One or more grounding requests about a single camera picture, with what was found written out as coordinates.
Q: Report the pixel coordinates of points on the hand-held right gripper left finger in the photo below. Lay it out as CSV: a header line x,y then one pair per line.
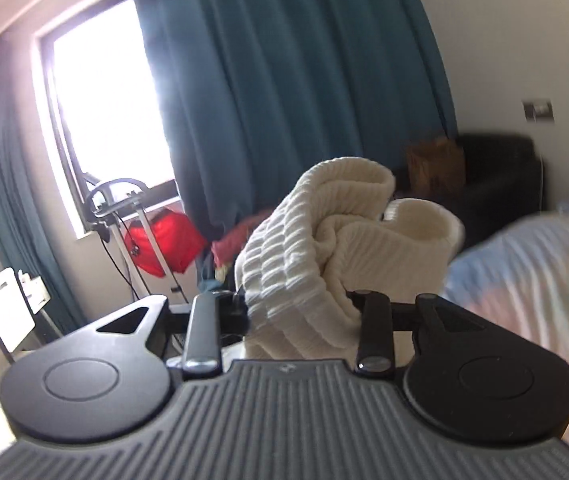
x,y
204,320

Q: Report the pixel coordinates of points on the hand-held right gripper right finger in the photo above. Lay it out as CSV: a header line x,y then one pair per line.
x,y
377,325

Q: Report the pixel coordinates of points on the cream knit sweater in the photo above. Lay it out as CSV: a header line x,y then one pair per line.
x,y
289,250

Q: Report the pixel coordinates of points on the pile of colourful clothes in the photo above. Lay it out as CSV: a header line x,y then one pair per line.
x,y
229,250

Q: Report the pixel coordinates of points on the red bag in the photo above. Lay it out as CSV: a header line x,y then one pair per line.
x,y
169,245

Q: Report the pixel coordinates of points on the pastel tie-dye bed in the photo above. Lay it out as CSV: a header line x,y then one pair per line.
x,y
524,270

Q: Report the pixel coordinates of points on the brown cardboard box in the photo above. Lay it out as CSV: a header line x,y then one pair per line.
x,y
437,165

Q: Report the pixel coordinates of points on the dark sofa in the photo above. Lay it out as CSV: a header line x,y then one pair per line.
x,y
499,180

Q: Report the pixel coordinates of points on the white and black chair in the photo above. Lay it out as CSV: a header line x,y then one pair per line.
x,y
7,305

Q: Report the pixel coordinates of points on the narrow blue curtain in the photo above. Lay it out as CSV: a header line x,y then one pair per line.
x,y
9,185

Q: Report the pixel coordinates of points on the window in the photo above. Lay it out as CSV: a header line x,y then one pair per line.
x,y
109,100

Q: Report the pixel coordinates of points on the wide blue curtain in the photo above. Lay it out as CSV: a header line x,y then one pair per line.
x,y
289,60

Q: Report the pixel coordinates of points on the metal wall switch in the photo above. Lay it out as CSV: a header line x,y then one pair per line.
x,y
538,110

